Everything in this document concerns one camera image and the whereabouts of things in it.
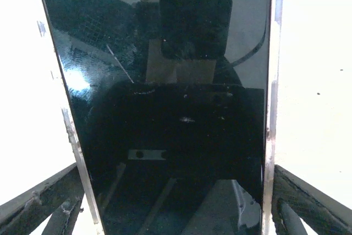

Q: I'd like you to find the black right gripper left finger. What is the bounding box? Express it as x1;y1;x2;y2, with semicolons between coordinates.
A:
0;162;86;235

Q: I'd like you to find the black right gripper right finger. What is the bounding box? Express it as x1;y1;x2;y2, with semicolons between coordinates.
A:
271;163;352;235

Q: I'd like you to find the clear phone case white ring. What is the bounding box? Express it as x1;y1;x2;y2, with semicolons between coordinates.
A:
21;0;285;235

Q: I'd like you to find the black smartphone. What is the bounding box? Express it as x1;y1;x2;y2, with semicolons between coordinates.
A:
35;0;272;235

